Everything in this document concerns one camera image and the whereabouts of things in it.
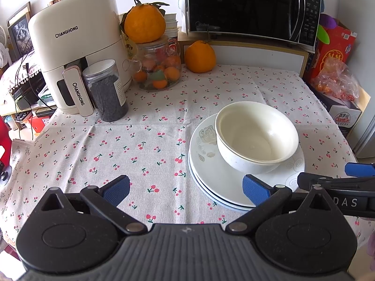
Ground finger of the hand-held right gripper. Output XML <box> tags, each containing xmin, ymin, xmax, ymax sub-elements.
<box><xmin>345</xmin><ymin>162</ymin><xmax>375</xmax><ymax>177</ymax></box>
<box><xmin>297</xmin><ymin>173</ymin><xmax>375</xmax><ymax>191</ymax></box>

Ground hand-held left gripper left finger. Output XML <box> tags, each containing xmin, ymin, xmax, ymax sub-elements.
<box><xmin>41</xmin><ymin>175</ymin><xmax>147</xmax><ymax>235</ymax></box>

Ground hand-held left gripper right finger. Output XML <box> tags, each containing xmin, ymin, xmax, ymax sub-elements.
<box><xmin>225</xmin><ymin>174</ymin><xmax>340</xmax><ymax>235</ymax></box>

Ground white bowl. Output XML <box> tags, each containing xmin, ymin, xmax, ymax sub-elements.
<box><xmin>218</xmin><ymin>143</ymin><xmax>298</xmax><ymax>174</ymax></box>
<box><xmin>215</xmin><ymin>101</ymin><xmax>299</xmax><ymax>164</ymax></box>

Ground white plate with swirl print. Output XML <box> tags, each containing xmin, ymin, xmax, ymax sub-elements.
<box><xmin>189</xmin><ymin>113</ymin><xmax>306</xmax><ymax>207</ymax></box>

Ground small blue patterned plate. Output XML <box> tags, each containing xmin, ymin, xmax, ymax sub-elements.
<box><xmin>188</xmin><ymin>152</ymin><xmax>255</xmax><ymax>210</ymax></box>

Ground person's right forearm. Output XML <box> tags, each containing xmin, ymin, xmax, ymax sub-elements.
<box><xmin>366</xmin><ymin>234</ymin><xmax>375</xmax><ymax>271</ymax></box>

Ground silver refrigerator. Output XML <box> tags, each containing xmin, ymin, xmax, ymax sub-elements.
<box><xmin>350</xmin><ymin>0</ymin><xmax>375</xmax><ymax>159</ymax></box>

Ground cherry print tablecloth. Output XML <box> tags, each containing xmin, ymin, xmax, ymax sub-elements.
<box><xmin>0</xmin><ymin>63</ymin><xmax>375</xmax><ymax>258</ymax></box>

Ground white cardboard box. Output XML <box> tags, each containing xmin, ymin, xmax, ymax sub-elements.
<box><xmin>305</xmin><ymin>76</ymin><xmax>371</xmax><ymax>137</ymax></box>

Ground clear plastic jar dark contents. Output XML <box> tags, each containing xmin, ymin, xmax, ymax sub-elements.
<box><xmin>82</xmin><ymin>59</ymin><xmax>129</xmax><ymax>122</ymax></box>

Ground clear plastic bag of fruit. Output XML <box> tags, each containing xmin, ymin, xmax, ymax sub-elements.
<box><xmin>312</xmin><ymin>58</ymin><xmax>359</xmax><ymax>100</ymax></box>

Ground small red box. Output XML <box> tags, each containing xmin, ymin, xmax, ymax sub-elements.
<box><xmin>28</xmin><ymin>114</ymin><xmax>55</xmax><ymax>135</ymax></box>

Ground embroidered white cloth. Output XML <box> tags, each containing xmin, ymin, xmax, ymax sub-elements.
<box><xmin>0</xmin><ymin>139</ymin><xmax>36</xmax><ymax>182</ymax></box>

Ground red printed cardboard box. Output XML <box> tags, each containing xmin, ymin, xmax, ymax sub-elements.
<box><xmin>311</xmin><ymin>20</ymin><xmax>358</xmax><ymax>74</ymax></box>

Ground glass jar with small oranges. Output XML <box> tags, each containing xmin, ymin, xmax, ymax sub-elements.
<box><xmin>123</xmin><ymin>35</ymin><xmax>182</xmax><ymax>92</ymax></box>

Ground white wood-edged stand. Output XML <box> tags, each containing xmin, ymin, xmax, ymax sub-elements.
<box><xmin>177</xmin><ymin>32</ymin><xmax>311</xmax><ymax>74</ymax></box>

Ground green plastic item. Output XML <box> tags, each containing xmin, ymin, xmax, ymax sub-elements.
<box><xmin>317</xmin><ymin>25</ymin><xmax>330</xmax><ymax>47</ymax></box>

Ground cream air fryer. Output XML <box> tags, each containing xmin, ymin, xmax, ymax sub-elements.
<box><xmin>28</xmin><ymin>0</ymin><xmax>132</xmax><ymax>115</ymax></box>

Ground lace trimmed cloth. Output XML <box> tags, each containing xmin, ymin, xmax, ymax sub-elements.
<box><xmin>0</xmin><ymin>55</ymin><xmax>44</xmax><ymax>94</ymax></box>

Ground large orange with leaves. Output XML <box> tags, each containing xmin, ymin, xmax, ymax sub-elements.
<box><xmin>124</xmin><ymin>0</ymin><xmax>170</xmax><ymax>44</ymax></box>

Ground stack of white paper tubs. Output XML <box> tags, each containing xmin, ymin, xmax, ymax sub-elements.
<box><xmin>162</xmin><ymin>13</ymin><xmax>179</xmax><ymax>40</ymax></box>

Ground white fan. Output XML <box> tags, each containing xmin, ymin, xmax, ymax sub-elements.
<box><xmin>0</xmin><ymin>25</ymin><xmax>11</xmax><ymax>68</ymax></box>

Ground framed cat picture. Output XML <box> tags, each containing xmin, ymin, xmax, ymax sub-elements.
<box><xmin>6</xmin><ymin>1</ymin><xmax>33</xmax><ymax>62</ymax></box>

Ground black microwave oven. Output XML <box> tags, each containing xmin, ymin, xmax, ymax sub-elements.
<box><xmin>184</xmin><ymin>0</ymin><xmax>322</xmax><ymax>47</ymax></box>

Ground black cable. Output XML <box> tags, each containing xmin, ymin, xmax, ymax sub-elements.
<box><xmin>15</xmin><ymin>35</ymin><xmax>41</xmax><ymax>141</ymax></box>

